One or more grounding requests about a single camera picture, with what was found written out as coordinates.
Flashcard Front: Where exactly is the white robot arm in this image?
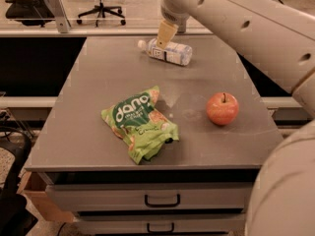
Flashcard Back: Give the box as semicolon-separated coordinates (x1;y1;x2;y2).
162;0;315;236

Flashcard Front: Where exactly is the clear blue plastic water bottle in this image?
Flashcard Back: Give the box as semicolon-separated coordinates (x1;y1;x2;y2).
138;38;193;66

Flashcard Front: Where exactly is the left metal glass bracket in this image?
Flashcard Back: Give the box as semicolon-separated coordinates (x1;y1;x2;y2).
48;0;71;33

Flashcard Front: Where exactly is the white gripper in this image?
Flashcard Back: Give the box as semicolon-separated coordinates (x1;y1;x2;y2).
157;0;189;49

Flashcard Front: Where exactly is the cardboard box under table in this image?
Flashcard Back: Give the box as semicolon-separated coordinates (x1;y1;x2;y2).
18;171;74;223

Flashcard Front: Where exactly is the metal glass bracket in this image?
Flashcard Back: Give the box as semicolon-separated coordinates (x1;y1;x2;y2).
177;24;186;33
48;0;71;33

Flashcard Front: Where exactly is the red apple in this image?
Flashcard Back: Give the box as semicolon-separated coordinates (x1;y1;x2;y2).
206;92;239;126

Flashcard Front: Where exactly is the green chips bag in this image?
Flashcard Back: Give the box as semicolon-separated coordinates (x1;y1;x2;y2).
101;86;179;164

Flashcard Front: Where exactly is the middle metal glass bracket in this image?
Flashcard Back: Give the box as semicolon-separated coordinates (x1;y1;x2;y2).
177;24;186;33

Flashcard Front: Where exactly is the grey lower drawer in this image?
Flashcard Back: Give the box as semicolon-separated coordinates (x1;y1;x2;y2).
76;213;245;235

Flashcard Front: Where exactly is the black office chair left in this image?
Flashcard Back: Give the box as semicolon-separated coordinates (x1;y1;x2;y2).
5;0;55;27

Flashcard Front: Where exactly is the black chair foreground left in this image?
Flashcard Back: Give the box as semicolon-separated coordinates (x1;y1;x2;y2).
0;126;38;236

